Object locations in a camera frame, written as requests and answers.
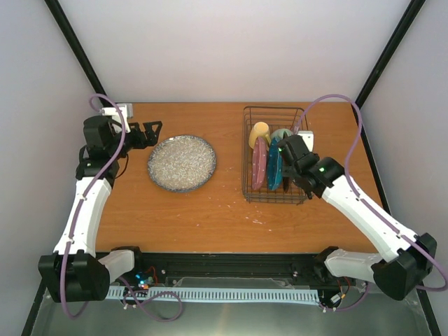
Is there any black rimmed cream plate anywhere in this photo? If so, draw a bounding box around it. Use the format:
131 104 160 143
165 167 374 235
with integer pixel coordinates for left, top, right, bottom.
282 176 291 193

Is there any teal blue plate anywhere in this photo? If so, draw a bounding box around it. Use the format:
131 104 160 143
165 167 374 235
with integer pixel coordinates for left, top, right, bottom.
267 137 283 191

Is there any speckled large stoneware plate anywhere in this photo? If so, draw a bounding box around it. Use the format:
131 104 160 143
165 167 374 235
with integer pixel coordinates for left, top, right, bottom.
147 134 217 193

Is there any mint green ceramic bowl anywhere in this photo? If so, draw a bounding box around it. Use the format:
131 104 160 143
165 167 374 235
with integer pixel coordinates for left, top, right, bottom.
270 128 293 141

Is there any pink polka dot plate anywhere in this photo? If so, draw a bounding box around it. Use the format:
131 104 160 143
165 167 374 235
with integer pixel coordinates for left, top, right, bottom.
251 136 268 190

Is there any yellow ceramic mug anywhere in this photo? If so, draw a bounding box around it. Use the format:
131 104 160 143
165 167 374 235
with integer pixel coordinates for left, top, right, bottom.
248 122 271 149

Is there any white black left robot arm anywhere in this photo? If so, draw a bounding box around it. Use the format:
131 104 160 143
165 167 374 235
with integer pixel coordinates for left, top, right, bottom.
38 115 162 302

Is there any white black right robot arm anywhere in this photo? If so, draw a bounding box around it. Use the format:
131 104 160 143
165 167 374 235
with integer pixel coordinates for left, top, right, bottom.
251 131 437 300

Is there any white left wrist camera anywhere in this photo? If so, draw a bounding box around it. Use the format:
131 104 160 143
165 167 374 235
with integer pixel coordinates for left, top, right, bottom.
99 103 134 133

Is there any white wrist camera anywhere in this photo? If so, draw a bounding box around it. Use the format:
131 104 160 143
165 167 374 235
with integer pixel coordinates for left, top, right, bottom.
297 130 314 152
99 103 134 133

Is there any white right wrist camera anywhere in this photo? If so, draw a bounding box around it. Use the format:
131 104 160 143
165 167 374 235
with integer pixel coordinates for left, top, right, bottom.
297 130 314 152

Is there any dark wire dish rack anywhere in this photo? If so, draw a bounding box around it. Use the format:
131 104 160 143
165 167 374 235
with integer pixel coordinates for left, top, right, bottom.
241 105 309 204

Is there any right connector with wires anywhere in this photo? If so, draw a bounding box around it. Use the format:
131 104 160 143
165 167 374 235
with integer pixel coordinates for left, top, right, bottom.
330 276 355 307

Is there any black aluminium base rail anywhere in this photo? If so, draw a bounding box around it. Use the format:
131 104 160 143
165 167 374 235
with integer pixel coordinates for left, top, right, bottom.
45 252 419 291

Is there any black frame post left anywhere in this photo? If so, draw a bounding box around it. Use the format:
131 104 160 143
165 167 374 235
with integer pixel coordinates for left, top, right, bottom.
44 0 106 95

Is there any black frame post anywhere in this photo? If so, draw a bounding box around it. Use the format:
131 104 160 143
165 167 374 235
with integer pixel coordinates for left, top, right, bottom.
356 0 426 109
44 0 106 95

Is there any left electronics board with wires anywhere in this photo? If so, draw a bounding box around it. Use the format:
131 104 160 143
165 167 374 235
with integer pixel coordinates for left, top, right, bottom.
135 266 158 290

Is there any light blue slotted cable duct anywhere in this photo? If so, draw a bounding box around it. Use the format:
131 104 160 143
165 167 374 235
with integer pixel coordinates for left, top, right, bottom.
106 286 320 305

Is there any black frame post right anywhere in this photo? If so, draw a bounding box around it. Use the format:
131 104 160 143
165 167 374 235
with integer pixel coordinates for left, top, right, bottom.
356 0 426 109

